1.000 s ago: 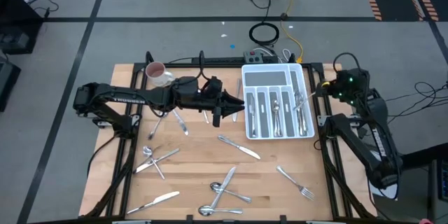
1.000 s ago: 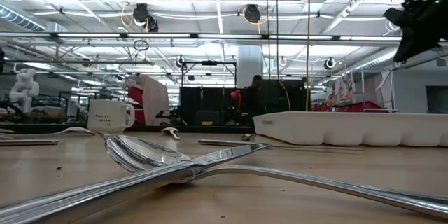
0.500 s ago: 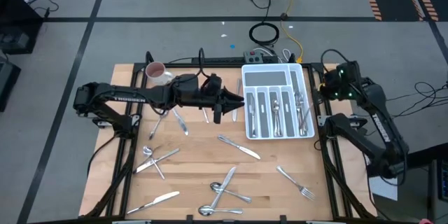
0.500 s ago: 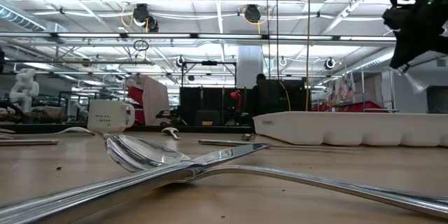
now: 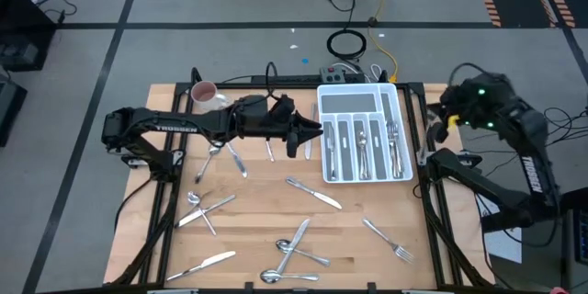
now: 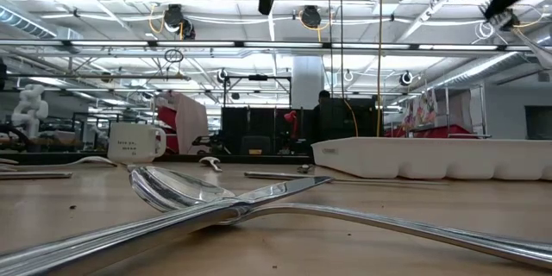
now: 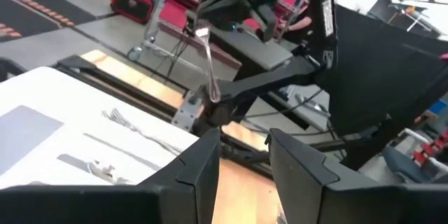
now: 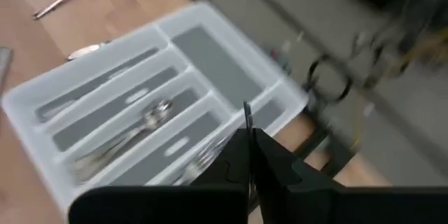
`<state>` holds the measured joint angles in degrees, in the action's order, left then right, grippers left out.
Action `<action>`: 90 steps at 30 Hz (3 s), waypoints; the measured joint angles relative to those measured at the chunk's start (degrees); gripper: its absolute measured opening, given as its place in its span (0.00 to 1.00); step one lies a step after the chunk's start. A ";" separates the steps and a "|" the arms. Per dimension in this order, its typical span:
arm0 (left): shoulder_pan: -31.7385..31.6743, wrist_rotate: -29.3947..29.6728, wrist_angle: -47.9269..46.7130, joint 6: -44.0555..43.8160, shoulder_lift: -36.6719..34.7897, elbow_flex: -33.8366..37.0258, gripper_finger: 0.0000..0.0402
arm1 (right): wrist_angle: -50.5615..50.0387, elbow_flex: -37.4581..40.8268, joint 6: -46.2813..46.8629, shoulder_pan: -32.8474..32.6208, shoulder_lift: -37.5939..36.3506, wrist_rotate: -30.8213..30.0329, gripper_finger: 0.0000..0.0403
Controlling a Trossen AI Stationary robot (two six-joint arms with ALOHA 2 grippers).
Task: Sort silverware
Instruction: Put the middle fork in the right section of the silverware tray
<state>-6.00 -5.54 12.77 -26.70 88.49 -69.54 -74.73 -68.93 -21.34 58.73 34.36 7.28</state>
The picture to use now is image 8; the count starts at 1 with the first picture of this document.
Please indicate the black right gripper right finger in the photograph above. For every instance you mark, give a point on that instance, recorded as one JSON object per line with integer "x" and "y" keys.
{"x": 350, "y": 206}

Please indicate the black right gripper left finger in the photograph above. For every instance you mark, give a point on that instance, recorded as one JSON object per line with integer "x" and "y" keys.
{"x": 157, "y": 206}

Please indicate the silver fork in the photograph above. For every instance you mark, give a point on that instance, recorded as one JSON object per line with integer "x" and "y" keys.
{"x": 210, "y": 154}
{"x": 190, "y": 173}
{"x": 248, "y": 115}

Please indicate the white cutlery tray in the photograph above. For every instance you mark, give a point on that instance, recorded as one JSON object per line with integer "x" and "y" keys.
{"x": 217, "y": 59}

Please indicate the grey power strip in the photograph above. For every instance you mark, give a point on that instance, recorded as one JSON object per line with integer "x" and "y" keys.
{"x": 280, "y": 61}

